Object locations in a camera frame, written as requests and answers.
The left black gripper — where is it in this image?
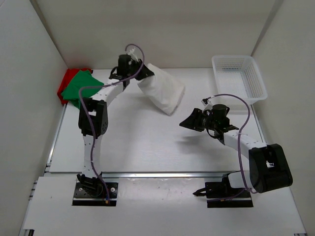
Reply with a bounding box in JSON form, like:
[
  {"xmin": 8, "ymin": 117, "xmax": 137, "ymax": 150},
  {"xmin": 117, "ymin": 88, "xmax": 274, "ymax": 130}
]
[{"xmin": 126, "ymin": 59, "xmax": 153, "ymax": 81}]

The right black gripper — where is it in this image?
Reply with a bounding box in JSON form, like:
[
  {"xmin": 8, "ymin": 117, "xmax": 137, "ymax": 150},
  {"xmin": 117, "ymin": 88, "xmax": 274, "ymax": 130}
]
[{"xmin": 181, "ymin": 108, "xmax": 219, "ymax": 132}]

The white t-shirt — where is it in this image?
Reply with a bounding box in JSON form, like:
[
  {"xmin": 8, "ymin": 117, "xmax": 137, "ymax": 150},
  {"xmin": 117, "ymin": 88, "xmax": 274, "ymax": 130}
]
[{"xmin": 138, "ymin": 63, "xmax": 185, "ymax": 116}]

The green t-shirt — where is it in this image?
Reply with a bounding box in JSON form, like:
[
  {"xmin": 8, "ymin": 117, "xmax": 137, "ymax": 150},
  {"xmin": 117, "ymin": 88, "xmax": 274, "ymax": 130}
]
[{"xmin": 61, "ymin": 69, "xmax": 107, "ymax": 109}]

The red t-shirt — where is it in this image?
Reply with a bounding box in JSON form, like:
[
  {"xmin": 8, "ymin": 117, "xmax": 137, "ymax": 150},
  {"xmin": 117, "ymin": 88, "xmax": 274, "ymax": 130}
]
[{"xmin": 57, "ymin": 68, "xmax": 93, "ymax": 105}]

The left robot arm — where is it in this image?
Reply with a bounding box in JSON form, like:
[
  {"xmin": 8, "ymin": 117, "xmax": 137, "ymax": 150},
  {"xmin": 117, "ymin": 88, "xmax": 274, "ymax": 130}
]
[{"xmin": 77, "ymin": 55, "xmax": 154, "ymax": 197}]

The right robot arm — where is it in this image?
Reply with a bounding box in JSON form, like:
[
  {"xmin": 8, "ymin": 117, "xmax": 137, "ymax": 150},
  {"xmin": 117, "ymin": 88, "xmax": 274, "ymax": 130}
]
[{"xmin": 179, "ymin": 104, "xmax": 293, "ymax": 193}]

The white plastic basket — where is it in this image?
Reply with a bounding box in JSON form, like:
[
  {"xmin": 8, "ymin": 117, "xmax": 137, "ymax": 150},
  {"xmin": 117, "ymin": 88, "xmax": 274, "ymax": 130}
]
[{"xmin": 212, "ymin": 55, "xmax": 268, "ymax": 105}]

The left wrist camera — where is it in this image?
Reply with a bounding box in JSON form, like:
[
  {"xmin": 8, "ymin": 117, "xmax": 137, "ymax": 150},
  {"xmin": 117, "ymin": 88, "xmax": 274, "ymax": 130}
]
[{"xmin": 117, "ymin": 54, "xmax": 139, "ymax": 77}]

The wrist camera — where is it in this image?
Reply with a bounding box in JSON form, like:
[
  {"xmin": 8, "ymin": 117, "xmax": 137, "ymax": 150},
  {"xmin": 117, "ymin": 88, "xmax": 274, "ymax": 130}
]
[
  {"xmin": 212, "ymin": 104, "xmax": 230, "ymax": 122},
  {"xmin": 117, "ymin": 54, "xmax": 139, "ymax": 77}
]

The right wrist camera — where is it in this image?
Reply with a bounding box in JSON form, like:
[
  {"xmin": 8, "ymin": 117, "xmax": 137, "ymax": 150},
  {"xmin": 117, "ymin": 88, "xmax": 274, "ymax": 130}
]
[{"xmin": 212, "ymin": 104, "xmax": 230, "ymax": 122}]

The aluminium rail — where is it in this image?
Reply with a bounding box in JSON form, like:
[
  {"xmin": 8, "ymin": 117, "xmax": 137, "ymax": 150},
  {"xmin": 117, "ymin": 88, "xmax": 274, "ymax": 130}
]
[{"xmin": 101, "ymin": 172, "xmax": 227, "ymax": 179}]

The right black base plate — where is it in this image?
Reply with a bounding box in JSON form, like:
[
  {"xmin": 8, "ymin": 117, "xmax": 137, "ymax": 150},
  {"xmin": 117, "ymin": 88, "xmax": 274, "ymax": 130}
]
[{"xmin": 193, "ymin": 177, "xmax": 253, "ymax": 208}]

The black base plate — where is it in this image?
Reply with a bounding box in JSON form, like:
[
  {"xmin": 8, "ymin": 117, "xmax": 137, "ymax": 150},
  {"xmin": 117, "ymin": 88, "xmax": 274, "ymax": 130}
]
[
  {"xmin": 193, "ymin": 177, "xmax": 253, "ymax": 208},
  {"xmin": 72, "ymin": 182, "xmax": 119, "ymax": 207}
]

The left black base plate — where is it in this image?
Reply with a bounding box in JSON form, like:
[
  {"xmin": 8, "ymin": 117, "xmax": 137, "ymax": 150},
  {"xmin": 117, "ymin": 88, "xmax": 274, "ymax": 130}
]
[{"xmin": 72, "ymin": 182, "xmax": 119, "ymax": 207}]

